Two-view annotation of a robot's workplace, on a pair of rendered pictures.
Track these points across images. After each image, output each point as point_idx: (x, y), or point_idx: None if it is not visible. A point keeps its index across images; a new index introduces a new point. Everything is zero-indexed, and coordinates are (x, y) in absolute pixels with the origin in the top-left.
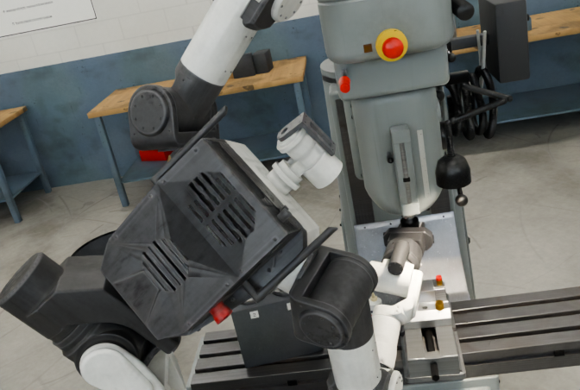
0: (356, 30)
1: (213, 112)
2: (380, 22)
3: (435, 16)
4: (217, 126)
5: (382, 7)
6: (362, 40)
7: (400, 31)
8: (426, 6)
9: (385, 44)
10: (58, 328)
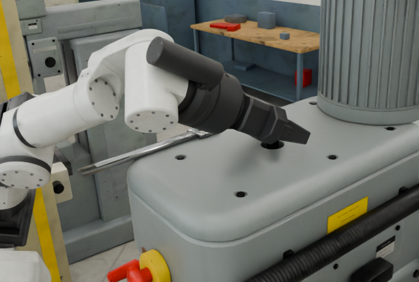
0: (138, 228)
1: (22, 219)
2: (153, 238)
3: (196, 279)
4: (22, 232)
5: (153, 224)
6: (142, 243)
7: (158, 265)
8: (186, 261)
9: (127, 271)
10: None
